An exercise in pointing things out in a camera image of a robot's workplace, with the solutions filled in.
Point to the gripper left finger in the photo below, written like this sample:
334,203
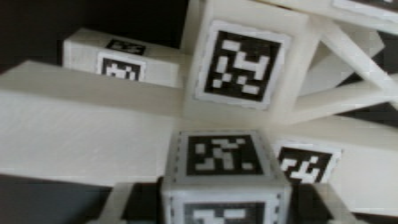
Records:
133,204

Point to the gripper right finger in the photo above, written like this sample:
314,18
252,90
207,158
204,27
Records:
318,207

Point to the white tagged cube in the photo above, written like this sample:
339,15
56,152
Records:
223,186

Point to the white chair back frame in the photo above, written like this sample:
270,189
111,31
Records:
270,72

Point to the white chair leg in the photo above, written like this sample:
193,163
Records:
124,58

